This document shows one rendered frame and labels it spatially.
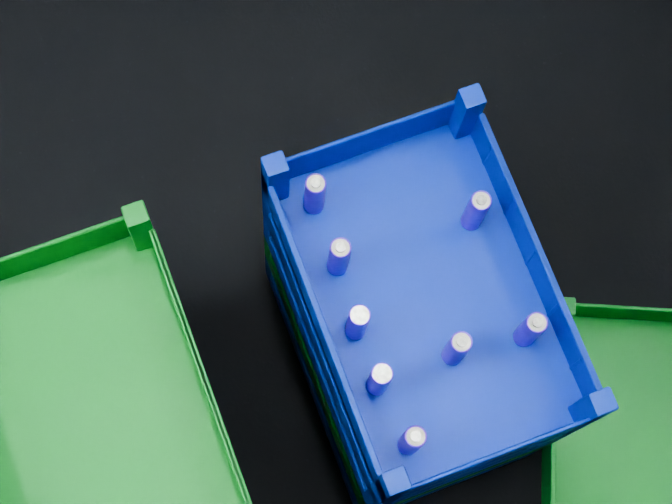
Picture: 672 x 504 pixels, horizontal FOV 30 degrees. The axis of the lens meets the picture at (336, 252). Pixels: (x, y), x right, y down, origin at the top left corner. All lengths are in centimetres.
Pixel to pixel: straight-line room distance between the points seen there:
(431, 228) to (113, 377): 31
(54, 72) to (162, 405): 57
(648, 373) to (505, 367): 39
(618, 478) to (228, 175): 56
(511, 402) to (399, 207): 20
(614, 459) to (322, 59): 58
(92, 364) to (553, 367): 40
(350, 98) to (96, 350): 54
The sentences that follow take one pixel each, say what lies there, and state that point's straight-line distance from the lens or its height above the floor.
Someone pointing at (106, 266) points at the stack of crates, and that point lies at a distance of 112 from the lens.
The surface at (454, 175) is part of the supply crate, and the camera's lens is 114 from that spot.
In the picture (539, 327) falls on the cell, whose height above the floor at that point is 39.
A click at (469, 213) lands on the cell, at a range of 109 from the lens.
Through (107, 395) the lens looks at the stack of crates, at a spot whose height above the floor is 32.
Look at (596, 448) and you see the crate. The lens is 144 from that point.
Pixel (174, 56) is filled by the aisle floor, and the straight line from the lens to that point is 153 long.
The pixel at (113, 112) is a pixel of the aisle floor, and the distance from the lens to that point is 151.
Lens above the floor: 140
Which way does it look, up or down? 75 degrees down
